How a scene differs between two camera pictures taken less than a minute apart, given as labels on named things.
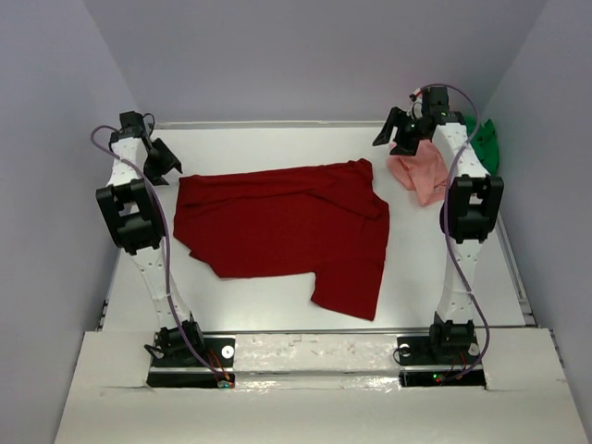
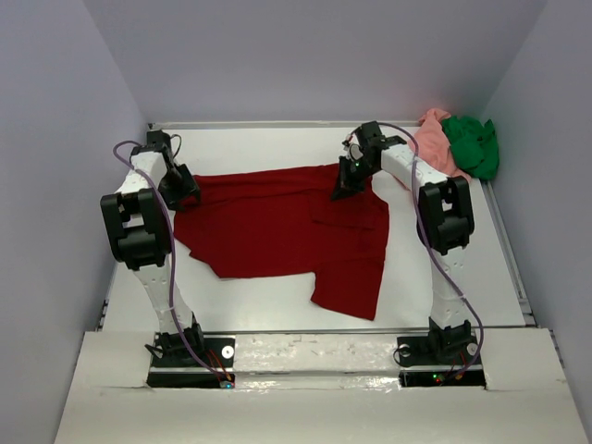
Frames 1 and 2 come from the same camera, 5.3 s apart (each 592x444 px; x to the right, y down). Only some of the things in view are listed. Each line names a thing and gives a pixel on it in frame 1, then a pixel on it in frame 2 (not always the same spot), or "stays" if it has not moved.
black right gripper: (393, 119) to (345, 187)
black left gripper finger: (156, 179) to (173, 203)
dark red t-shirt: (321, 221) stays
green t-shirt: (484, 142) stays
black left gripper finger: (166, 159) to (192, 184)
